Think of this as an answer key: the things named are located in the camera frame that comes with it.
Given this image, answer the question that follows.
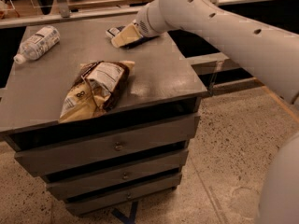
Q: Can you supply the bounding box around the blue chip bag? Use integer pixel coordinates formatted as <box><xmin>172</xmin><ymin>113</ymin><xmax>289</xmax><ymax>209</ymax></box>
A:
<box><xmin>106</xmin><ymin>23</ymin><xmax>151</xmax><ymax>48</ymax></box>

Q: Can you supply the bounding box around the grey metal railing frame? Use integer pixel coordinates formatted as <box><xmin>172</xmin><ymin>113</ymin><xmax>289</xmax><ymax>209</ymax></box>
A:
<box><xmin>0</xmin><ymin>0</ymin><xmax>299</xmax><ymax>97</ymax></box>

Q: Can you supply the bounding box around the grey drawer cabinet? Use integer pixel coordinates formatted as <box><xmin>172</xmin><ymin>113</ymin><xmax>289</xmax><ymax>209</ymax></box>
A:
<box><xmin>0</xmin><ymin>16</ymin><xmax>205</xmax><ymax>216</ymax></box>

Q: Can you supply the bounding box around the grey drawer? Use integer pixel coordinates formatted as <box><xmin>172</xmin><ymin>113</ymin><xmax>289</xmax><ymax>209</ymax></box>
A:
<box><xmin>65</xmin><ymin>173</ymin><xmax>182</xmax><ymax>216</ymax></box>
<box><xmin>15</xmin><ymin>113</ymin><xmax>199</xmax><ymax>176</ymax></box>
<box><xmin>47</xmin><ymin>148</ymin><xmax>188</xmax><ymax>200</ymax></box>

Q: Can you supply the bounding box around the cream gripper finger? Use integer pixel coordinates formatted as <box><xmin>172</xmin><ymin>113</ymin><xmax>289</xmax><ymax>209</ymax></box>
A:
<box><xmin>110</xmin><ymin>23</ymin><xmax>142</xmax><ymax>48</ymax></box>

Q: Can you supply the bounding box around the bottom grey drawer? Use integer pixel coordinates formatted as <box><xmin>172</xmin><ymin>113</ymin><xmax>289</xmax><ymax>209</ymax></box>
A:
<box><xmin>65</xmin><ymin>173</ymin><xmax>182</xmax><ymax>216</ymax></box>

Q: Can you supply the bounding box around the middle grey drawer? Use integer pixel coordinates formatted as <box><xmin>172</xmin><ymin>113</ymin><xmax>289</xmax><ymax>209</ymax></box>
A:
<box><xmin>47</xmin><ymin>148</ymin><xmax>188</xmax><ymax>200</ymax></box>

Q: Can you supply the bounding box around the brown and cream chip bag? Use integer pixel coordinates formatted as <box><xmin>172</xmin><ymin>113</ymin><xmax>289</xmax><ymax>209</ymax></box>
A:
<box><xmin>59</xmin><ymin>61</ymin><xmax>135</xmax><ymax>123</ymax></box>

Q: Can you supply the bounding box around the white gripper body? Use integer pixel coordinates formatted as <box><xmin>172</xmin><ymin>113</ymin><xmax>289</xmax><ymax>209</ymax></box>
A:
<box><xmin>135</xmin><ymin>0</ymin><xmax>170</xmax><ymax>37</ymax></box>

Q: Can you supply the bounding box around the clear plastic water bottle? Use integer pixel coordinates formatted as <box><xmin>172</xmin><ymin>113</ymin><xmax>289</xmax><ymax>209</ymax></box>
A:
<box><xmin>14</xmin><ymin>25</ymin><xmax>60</xmax><ymax>64</ymax></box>

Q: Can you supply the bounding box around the top grey drawer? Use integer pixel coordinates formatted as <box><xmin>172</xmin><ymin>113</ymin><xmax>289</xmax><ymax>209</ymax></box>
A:
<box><xmin>15</xmin><ymin>113</ymin><xmax>199</xmax><ymax>176</ymax></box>

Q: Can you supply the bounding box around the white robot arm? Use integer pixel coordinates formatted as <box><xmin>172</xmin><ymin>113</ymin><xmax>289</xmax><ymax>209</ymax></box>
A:
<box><xmin>111</xmin><ymin>0</ymin><xmax>299</xmax><ymax>224</ymax></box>

